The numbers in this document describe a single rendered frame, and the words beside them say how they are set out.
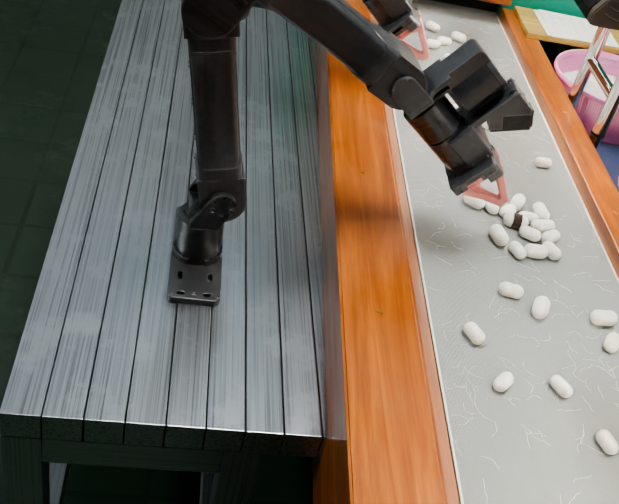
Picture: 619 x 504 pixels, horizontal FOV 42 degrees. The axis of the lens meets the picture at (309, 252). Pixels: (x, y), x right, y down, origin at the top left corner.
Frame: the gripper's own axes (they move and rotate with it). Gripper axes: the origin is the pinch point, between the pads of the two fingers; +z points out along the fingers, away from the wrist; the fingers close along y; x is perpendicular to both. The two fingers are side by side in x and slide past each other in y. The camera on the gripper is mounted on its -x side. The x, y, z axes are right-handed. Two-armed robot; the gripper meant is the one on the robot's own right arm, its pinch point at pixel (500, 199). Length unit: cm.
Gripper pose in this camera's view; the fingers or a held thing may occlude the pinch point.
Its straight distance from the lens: 116.8
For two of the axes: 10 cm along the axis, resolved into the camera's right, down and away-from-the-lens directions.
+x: -7.7, 5.0, 3.9
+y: -0.1, -6.3, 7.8
